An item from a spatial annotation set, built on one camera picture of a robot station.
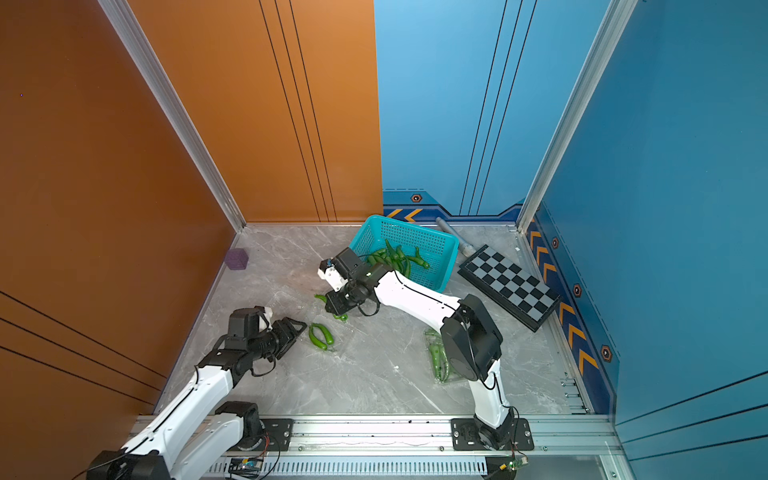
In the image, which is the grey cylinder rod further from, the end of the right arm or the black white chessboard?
the end of the right arm

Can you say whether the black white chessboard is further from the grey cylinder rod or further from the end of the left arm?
the end of the left arm

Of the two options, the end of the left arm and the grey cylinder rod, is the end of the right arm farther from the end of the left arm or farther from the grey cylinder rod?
the grey cylinder rod

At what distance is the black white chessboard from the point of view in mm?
935
